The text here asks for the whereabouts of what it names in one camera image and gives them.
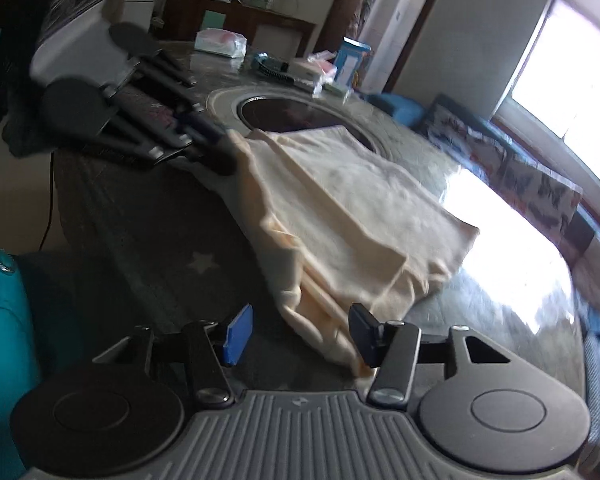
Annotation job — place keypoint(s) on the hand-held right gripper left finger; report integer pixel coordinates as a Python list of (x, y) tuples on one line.
[(237, 335)]

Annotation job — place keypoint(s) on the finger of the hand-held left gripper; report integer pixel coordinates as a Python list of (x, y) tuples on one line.
[(150, 137), (180, 92)]

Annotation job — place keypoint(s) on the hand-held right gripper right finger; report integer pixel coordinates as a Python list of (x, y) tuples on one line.
[(365, 335)]

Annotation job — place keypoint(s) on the cream garment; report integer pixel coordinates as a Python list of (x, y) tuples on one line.
[(340, 200)]

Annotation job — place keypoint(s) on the tissue packet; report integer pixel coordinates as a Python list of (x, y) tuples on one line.
[(312, 72), (220, 42)]

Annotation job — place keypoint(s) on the black hairbrush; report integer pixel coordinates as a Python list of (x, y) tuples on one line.
[(272, 69)]

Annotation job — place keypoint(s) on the dark cloth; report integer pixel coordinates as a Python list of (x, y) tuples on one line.
[(20, 125)]

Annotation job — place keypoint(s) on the round table hob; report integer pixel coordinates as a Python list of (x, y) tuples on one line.
[(290, 110)]

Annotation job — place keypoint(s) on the dark wooden cabinet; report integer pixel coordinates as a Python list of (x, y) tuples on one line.
[(270, 25)]

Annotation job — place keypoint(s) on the small green and white box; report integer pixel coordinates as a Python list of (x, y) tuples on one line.
[(336, 91)]

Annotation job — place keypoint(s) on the blue and white carton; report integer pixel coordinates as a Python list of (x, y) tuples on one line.
[(352, 60)]

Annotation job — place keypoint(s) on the blue corner sofa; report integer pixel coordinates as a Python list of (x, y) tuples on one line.
[(395, 107)]

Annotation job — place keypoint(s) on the butterfly print pillow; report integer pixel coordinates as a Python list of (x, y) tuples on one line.
[(460, 135), (540, 200)]

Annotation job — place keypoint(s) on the teal jacket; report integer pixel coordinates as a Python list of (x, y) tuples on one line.
[(5, 360)]

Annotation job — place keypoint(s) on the window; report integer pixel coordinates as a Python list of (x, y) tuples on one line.
[(580, 85)]

